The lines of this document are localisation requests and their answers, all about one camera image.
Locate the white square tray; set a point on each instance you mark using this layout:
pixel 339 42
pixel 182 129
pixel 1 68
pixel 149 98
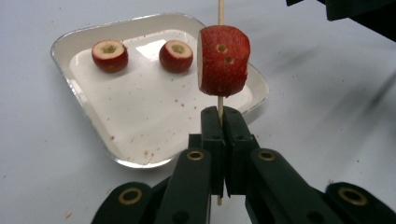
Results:
pixel 140 118

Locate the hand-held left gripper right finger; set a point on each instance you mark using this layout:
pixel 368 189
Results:
pixel 264 180

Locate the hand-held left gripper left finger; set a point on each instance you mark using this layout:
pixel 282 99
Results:
pixel 199 174

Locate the thin wooden skewer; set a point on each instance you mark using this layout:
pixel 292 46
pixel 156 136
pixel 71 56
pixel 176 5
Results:
pixel 220 12

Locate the red cored hawthorn fruit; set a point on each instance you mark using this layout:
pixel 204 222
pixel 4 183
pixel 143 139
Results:
pixel 176 57
pixel 109 57
pixel 225 62

